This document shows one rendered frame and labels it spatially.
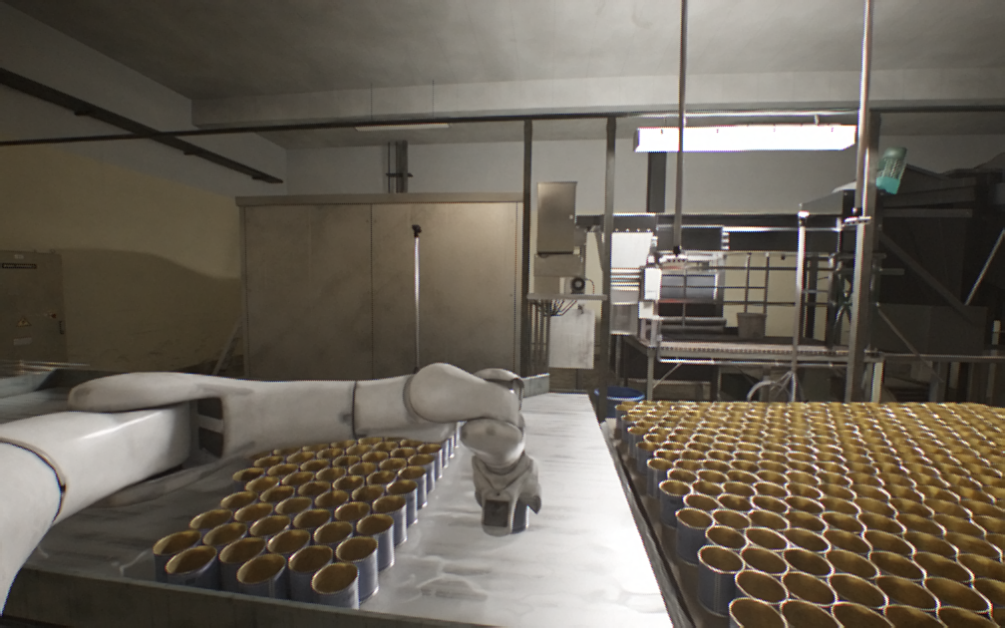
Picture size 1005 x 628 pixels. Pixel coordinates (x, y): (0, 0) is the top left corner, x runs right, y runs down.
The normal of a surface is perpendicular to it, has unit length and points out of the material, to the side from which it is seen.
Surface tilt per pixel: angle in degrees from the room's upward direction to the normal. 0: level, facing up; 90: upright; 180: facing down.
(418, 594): 0
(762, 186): 90
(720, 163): 90
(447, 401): 64
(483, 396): 51
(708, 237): 90
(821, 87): 90
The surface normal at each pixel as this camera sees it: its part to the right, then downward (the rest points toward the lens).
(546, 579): 0.01, -1.00
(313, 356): -0.11, 0.07
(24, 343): 0.99, 0.02
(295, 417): 0.29, -0.20
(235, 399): 0.63, -0.42
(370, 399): 0.29, -0.60
